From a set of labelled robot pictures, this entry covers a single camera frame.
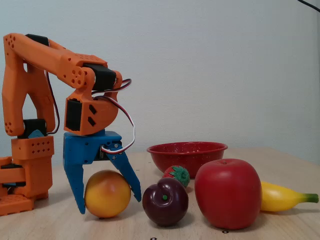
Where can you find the red toy apple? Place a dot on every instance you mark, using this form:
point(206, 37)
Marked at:
point(227, 195)

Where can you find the red speckled enamel bowl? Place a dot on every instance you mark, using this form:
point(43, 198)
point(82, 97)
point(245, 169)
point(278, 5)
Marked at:
point(187, 157)

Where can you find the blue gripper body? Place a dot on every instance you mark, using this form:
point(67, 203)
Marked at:
point(83, 148)

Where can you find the red toy strawberry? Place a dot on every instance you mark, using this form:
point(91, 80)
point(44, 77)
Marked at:
point(178, 173)

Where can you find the yellow orange toy peach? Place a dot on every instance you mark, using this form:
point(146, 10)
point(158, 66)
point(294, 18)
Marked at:
point(107, 193)

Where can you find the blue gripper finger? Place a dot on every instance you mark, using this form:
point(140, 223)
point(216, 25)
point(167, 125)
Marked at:
point(125, 170)
point(76, 182)

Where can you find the yellow toy banana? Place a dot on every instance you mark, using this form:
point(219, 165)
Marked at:
point(280, 198)

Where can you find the dark purple toy plum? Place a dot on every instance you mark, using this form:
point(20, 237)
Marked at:
point(165, 205)

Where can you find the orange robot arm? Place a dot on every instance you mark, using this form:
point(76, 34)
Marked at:
point(27, 82)

